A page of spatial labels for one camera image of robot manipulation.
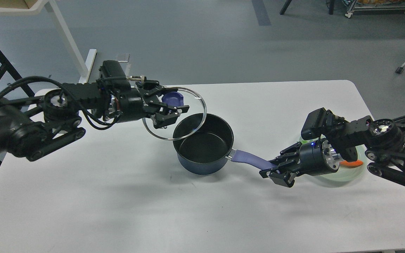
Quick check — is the dark blue saucepan purple handle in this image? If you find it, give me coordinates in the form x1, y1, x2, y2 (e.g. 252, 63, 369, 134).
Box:
173, 113, 277, 175

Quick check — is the glass lid purple knob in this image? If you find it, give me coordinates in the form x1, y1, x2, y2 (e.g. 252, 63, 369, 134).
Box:
142, 87, 207, 141

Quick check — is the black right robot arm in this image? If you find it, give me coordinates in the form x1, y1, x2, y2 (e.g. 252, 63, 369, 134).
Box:
260, 108, 405, 188

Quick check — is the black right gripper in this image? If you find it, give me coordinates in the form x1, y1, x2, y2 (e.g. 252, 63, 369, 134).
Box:
259, 138, 340, 188

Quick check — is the orange toy carrot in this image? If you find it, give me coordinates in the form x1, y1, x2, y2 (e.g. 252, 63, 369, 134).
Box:
339, 160, 363, 168

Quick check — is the pale green plate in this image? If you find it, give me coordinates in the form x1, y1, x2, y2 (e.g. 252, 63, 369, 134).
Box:
301, 138, 365, 183

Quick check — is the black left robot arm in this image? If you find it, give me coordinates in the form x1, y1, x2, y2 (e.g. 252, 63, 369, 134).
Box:
0, 60, 189, 161

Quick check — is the metal wheeled cart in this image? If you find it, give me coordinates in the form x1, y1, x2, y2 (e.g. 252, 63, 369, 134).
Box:
339, 0, 405, 19

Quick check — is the white desk frame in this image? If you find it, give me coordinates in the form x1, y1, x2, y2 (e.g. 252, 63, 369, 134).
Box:
0, 0, 100, 83

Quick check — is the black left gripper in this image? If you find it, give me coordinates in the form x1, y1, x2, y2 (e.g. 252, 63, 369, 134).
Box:
117, 80, 190, 129

